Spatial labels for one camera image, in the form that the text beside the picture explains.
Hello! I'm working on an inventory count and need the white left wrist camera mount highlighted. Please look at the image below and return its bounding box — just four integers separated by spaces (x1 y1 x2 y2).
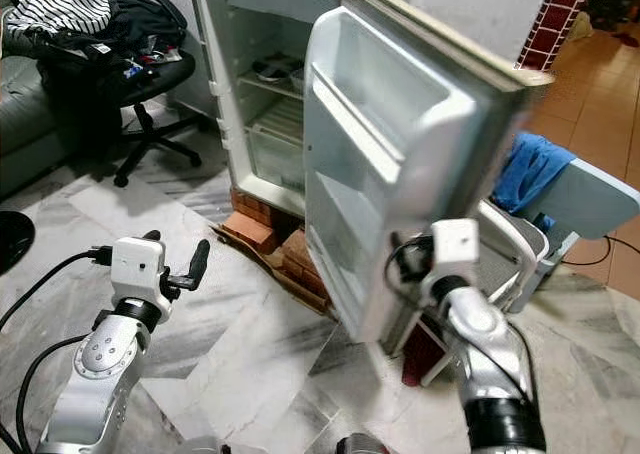
110 236 170 311

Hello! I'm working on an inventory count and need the white fridge door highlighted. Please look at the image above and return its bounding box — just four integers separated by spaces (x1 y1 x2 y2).
303 0 557 357

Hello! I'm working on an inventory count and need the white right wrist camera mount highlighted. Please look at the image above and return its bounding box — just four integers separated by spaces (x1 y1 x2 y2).
430 218 482 277

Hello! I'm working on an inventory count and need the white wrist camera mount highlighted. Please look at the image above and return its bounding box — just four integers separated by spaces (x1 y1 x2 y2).
110 236 170 311
430 218 482 277

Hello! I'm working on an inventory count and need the black office chair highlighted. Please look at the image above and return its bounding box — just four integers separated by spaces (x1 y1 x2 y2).
40 0 204 189

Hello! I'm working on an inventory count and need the clear fridge crisper drawer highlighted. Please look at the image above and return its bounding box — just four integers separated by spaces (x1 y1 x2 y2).
245 122 309 200

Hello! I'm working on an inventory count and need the pale grey appliance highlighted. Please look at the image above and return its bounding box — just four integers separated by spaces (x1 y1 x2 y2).
525 154 640 280

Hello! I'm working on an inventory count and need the short black arm cable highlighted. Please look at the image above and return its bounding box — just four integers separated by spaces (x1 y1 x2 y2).
15 332 96 454

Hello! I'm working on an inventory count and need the black bag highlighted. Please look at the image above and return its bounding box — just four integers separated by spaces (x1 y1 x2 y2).
105 0 190 55

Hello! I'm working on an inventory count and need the dark red container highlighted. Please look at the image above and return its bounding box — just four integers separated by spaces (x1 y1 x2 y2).
400 324 439 388

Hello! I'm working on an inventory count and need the blue cloth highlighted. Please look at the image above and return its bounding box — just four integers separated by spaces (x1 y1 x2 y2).
490 131 577 217

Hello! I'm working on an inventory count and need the dark grey dish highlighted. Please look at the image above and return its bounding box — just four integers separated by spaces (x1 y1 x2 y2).
252 54 303 83

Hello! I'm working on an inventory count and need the grey right robot knee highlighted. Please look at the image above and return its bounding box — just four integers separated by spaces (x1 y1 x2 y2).
335 433 393 454

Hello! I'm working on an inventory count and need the white fridge cabinet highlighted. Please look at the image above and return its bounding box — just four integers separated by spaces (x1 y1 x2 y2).
188 0 353 221

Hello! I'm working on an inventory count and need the long black arm cable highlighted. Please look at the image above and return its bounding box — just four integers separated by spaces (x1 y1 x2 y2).
0 244 113 331

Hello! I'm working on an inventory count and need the thin black floor cable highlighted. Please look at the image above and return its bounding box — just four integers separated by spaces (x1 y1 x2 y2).
558 234 640 269

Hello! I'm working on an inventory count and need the black white striped cloth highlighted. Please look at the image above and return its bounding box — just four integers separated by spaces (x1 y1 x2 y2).
8 0 114 38

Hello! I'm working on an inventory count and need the black round floor object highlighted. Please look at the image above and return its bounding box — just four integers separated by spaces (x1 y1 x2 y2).
0 211 37 274

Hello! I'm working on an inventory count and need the red brick stack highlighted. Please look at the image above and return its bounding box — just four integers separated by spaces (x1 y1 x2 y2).
278 226 329 300

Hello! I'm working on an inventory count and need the grey green leather sofa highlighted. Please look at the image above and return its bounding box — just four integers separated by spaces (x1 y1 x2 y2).
0 4 63 193

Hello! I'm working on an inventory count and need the orange brick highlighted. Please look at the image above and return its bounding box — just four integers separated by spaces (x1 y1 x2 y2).
222 210 276 255

